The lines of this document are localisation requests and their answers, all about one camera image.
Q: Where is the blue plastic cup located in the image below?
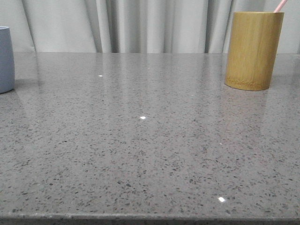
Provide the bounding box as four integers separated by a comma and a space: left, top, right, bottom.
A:
0, 26, 15, 94

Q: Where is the bamboo cylinder holder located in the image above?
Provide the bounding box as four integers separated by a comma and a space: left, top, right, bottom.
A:
225, 12, 284, 91

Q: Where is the pink chopstick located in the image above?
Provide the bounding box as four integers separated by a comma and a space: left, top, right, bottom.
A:
273, 0, 287, 13

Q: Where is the grey pleated curtain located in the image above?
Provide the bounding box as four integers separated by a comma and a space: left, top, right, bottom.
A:
0, 0, 300, 54

